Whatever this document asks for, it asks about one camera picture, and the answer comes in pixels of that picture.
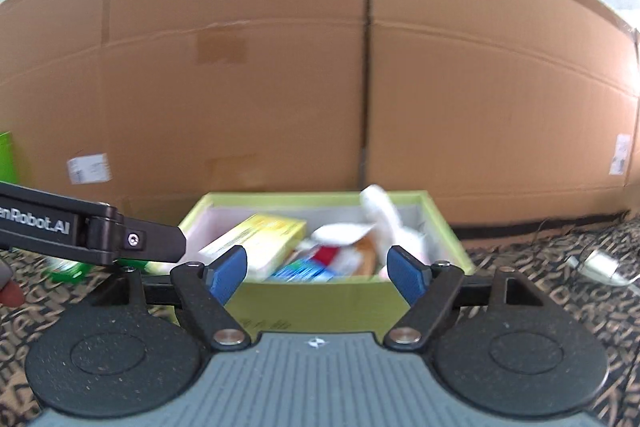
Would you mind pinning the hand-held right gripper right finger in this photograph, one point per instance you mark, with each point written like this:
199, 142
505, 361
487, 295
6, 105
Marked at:
407, 274

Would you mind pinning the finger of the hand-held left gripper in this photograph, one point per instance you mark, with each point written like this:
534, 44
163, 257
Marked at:
155, 241

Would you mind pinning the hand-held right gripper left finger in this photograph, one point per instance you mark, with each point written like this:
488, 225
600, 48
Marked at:
227, 274

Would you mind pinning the yellow medicine box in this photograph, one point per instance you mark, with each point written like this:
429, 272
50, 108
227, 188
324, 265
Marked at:
260, 239

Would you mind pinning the white spray bottle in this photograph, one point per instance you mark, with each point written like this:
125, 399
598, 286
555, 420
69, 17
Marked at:
392, 222

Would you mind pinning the blue striped box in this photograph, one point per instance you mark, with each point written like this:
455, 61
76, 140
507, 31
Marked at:
305, 271

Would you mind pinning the white and orange medicine box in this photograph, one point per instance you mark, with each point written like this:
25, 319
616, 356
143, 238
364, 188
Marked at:
340, 234

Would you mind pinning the green storage box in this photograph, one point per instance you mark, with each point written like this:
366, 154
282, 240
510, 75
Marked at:
325, 307

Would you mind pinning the person's left hand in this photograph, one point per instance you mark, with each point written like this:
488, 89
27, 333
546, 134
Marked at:
10, 296

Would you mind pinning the small green box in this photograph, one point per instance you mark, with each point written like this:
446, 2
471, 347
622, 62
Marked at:
65, 273

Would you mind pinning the white shipping label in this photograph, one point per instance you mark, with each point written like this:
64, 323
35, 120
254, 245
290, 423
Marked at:
622, 154
88, 167

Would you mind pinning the bright green cardboard piece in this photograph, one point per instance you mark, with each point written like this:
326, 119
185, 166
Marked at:
6, 157

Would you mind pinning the leopard print cloth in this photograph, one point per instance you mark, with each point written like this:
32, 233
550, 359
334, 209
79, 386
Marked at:
525, 267

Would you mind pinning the large cardboard box with tape patch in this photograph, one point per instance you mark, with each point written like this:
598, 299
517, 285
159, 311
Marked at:
225, 82

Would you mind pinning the white charger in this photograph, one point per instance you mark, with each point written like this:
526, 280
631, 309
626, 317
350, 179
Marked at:
600, 268

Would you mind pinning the large plain cardboard box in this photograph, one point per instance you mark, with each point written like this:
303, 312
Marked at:
500, 97

